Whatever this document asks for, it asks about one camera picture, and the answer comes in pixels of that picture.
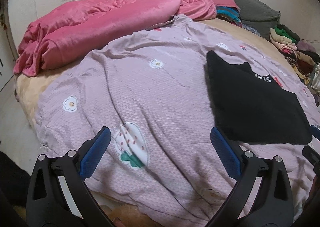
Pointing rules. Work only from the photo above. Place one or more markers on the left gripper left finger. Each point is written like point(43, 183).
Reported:
point(91, 152)

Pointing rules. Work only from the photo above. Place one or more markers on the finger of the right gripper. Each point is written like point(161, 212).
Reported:
point(308, 151)

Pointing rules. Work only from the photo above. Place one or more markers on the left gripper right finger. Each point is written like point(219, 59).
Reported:
point(230, 159)

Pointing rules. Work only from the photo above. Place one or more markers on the black sweater with orange patches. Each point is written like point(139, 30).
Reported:
point(253, 108)

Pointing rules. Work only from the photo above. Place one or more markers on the stack of folded clothes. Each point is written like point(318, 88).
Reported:
point(301, 56)

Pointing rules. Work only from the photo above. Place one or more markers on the striped folded clothes pile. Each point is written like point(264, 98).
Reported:
point(230, 14)

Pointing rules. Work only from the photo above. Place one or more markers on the lilac strawberry print bedsheet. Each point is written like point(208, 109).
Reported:
point(150, 89)

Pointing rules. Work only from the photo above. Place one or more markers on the pink blanket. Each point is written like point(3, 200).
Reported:
point(75, 28)

